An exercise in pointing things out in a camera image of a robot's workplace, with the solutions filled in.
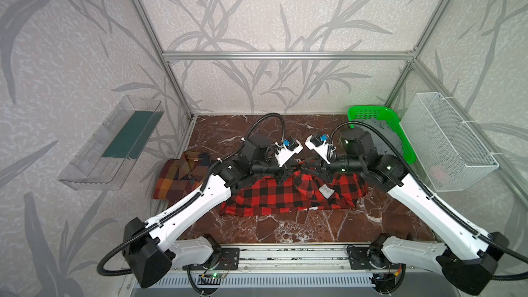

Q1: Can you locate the red black plaid shirt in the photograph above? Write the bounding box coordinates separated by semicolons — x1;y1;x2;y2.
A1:
220;172;368;217

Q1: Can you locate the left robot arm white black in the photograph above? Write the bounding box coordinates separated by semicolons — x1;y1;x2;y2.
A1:
122;136;303;288

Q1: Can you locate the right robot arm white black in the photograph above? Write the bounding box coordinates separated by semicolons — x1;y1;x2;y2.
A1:
305;129;509;296

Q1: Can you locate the grey shirt in basket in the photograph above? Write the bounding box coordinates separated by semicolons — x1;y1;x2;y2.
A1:
362;118;403;155

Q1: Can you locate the green plastic basket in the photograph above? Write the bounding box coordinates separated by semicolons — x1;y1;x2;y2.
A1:
347;105;417;165

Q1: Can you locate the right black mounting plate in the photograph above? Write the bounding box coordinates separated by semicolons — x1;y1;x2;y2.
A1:
346;245;394;270

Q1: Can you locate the black mounting plate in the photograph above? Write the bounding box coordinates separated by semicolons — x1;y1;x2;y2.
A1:
190;247;241;271
346;245;394;270

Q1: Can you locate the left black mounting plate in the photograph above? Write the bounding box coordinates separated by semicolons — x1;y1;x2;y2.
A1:
190;247;241;271

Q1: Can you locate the folded multicolour plaid shirt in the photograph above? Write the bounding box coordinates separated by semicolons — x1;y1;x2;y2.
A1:
153;151;212;202

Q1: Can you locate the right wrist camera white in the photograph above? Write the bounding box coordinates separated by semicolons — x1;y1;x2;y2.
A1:
305;133;336;164

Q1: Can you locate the right black corrugated cable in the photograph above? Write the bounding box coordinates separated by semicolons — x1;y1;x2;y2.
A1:
328;120;528;281

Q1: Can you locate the black corrugated cable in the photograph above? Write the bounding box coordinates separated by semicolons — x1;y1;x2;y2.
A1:
96;112;286;277
328;120;528;281

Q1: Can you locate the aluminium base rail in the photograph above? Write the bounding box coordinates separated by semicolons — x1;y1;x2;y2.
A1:
119;244;471;275

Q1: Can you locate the white wire mesh basket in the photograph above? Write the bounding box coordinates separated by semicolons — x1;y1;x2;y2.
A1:
401;92;499;192

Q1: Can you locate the left black corrugated cable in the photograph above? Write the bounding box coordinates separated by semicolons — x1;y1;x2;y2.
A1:
96;112;286;277

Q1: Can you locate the aluminium frame crossbar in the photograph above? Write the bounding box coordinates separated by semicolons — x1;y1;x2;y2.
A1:
162;51;414;61

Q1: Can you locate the clear plastic wall tray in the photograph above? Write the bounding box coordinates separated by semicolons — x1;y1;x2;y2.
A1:
58;96;164;191

